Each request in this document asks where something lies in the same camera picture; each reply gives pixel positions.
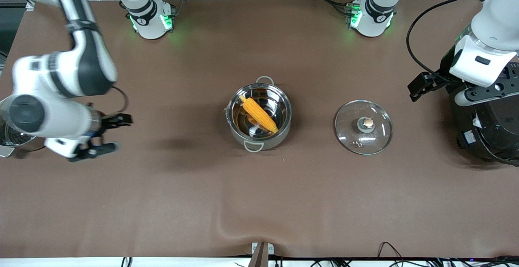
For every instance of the perforated steel steamer basket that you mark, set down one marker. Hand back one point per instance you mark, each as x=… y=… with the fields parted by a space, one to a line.
x=12 y=138

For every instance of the metal table clamp bracket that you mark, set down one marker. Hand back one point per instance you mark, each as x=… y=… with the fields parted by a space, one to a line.
x=261 y=255

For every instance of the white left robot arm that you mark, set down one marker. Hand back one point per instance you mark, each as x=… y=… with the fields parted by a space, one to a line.
x=379 y=15

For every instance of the yellow toy corn cob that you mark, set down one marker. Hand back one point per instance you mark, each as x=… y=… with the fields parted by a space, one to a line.
x=259 y=115

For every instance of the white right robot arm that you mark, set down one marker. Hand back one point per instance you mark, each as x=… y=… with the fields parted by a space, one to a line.
x=89 y=56

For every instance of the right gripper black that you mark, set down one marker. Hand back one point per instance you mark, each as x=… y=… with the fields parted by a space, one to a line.
x=106 y=123

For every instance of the brown table cloth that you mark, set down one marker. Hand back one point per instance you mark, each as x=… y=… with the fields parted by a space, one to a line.
x=365 y=198

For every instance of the steel electric pot grey base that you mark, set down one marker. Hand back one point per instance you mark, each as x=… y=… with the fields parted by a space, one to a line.
x=279 y=108

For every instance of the black rice cooker appliance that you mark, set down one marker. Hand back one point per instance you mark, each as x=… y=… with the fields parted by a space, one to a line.
x=494 y=137

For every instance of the steel steamer pot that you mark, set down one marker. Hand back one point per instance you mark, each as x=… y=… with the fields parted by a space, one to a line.
x=6 y=152

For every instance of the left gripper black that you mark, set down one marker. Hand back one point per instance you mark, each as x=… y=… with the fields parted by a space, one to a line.
x=444 y=71

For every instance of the glass pot lid with knob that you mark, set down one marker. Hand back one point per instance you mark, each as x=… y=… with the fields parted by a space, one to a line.
x=348 y=125

